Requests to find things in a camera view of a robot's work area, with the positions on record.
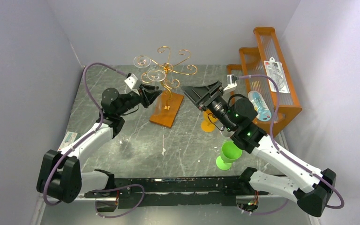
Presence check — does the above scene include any white packaged item on shelf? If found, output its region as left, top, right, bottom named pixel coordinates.
left=263, top=57, right=290, bottom=94

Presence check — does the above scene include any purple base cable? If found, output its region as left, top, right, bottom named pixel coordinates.
left=94, top=184, right=146, bottom=219
left=239, top=192, right=289, bottom=216

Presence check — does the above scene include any green plastic goblet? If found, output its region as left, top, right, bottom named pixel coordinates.
left=216, top=141, right=243, bottom=171

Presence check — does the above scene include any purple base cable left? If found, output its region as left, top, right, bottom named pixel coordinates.
left=94, top=184, right=146, bottom=219

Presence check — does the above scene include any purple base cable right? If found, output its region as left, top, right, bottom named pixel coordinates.
left=239, top=192, right=289, bottom=216

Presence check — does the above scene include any clear wine glass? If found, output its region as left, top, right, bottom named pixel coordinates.
left=113, top=135, right=129, bottom=146
left=133, top=55, right=157, bottom=68
left=146, top=68, right=167, bottom=113

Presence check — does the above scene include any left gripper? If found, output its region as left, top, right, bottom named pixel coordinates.
left=118, top=85, right=163, bottom=117

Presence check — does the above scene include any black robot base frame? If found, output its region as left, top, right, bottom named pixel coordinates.
left=83, top=176, right=256, bottom=209

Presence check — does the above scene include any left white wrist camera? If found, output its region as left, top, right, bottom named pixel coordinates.
left=124, top=73, right=140, bottom=91

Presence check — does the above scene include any blue packaged item on shelf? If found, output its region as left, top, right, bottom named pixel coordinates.
left=248, top=91, right=272, bottom=122

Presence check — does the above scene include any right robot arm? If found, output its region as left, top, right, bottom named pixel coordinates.
left=181, top=81, right=337, bottom=217

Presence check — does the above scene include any orange wooden tiered shelf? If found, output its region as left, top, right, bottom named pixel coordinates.
left=226, top=27, right=302, bottom=136

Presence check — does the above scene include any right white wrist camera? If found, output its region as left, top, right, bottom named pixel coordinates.
left=223, top=74, right=238, bottom=94

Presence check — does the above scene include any orange plastic goblet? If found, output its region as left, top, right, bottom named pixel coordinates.
left=201, top=109, right=218, bottom=133

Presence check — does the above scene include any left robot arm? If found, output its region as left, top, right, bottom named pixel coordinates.
left=37, top=84, right=163, bottom=206

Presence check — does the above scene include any gold wire wine glass rack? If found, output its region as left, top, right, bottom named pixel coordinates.
left=141, top=46, right=198, bottom=94

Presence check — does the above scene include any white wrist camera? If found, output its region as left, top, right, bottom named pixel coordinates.
left=223, top=74, right=238, bottom=94
left=124, top=73, right=140, bottom=91

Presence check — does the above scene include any small blue white packet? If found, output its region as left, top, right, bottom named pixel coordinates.
left=58, top=131, right=78, bottom=151

